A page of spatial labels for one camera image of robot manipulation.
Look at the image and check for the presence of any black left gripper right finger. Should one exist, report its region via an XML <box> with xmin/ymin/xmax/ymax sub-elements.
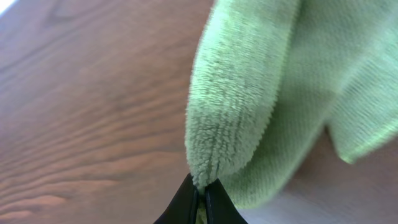
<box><xmin>205</xmin><ymin>179</ymin><xmax>248</xmax><ymax>224</ymax></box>

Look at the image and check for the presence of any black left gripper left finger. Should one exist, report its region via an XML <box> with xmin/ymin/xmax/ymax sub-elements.
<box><xmin>154</xmin><ymin>173</ymin><xmax>199</xmax><ymax>224</ymax></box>

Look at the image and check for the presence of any light green cloth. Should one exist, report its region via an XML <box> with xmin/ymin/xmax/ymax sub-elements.
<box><xmin>185</xmin><ymin>0</ymin><xmax>397</xmax><ymax>208</ymax></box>

